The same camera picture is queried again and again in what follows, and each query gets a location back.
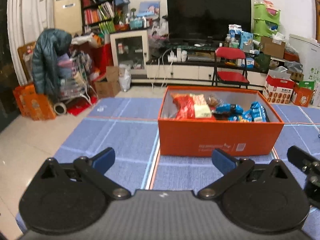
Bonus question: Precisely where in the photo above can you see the orange cardboard box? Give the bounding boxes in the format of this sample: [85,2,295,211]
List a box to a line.
[158,86,284,157]

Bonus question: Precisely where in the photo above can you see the black bookshelf with books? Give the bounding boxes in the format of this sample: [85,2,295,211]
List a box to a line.
[80,0,114,33]

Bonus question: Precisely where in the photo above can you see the brown cardboard box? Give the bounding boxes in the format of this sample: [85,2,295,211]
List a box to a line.
[260,36,286,59]

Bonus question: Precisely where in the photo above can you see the blue oreo pack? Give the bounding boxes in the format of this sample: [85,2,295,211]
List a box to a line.
[250,101,270,122]

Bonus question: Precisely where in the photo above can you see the tape roll on floor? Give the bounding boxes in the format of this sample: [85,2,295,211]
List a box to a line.
[53,102,67,115]

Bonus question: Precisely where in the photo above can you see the red white cardboard carton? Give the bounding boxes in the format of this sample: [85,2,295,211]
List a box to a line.
[263,70,295,105]

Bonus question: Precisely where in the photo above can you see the teal puffer jacket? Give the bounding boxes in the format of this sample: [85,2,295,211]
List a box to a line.
[32,28,72,98]

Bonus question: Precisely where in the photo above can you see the white glass door cabinet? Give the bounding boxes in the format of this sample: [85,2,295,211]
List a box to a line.
[110,29,150,75]

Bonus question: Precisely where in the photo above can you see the orange gift bag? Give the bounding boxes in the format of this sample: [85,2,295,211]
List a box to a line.
[13,83,56,121]

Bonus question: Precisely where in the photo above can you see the blue black striped snack pack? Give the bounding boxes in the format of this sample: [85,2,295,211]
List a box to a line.
[214,103,244,115]

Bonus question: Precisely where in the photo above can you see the green stacked storage bins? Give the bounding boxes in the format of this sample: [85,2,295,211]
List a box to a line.
[253,0,280,42]

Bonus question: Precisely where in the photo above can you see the black flat television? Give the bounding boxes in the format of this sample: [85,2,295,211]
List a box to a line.
[167,0,252,41]

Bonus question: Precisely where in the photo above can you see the clear pack brown pastry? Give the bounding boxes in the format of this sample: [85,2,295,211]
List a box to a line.
[206,94,224,109]

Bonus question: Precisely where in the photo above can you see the red snack bag yellow label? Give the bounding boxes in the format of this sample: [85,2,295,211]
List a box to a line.
[170,93,212,119]

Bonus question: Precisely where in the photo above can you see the red folding chair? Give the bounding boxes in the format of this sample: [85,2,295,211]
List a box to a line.
[212,47,250,89]

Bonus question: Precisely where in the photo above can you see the blue patterned tablecloth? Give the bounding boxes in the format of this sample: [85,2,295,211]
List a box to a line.
[15,97,320,240]

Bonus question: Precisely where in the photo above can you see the white air conditioner unit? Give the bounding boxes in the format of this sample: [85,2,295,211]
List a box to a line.
[54,0,82,36]

